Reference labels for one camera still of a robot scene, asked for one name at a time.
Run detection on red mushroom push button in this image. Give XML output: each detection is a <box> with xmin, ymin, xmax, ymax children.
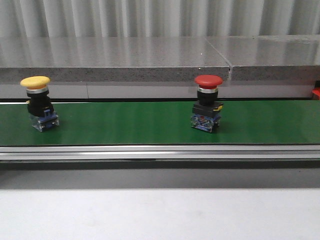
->
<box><xmin>190</xmin><ymin>74</ymin><xmax>224</xmax><ymax>133</ymax></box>

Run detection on yellow mushroom push button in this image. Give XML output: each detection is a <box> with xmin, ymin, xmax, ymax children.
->
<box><xmin>20</xmin><ymin>76</ymin><xmax>60</xmax><ymax>132</ymax></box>

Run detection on green conveyor belt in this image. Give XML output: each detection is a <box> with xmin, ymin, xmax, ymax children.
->
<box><xmin>0</xmin><ymin>100</ymin><xmax>320</xmax><ymax>146</ymax></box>

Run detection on grey stone counter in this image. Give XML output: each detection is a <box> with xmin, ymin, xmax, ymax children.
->
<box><xmin>0</xmin><ymin>35</ymin><xmax>320</xmax><ymax>100</ymax></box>

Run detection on red plastic object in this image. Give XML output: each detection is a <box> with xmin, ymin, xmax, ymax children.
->
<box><xmin>311</xmin><ymin>80</ymin><xmax>320</xmax><ymax>100</ymax></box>

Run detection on white pleated curtain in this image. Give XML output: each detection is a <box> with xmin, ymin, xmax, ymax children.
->
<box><xmin>0</xmin><ymin>0</ymin><xmax>320</xmax><ymax>38</ymax></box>

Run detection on aluminium conveyor frame rail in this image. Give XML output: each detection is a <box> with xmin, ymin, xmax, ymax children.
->
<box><xmin>0</xmin><ymin>144</ymin><xmax>320</xmax><ymax>170</ymax></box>

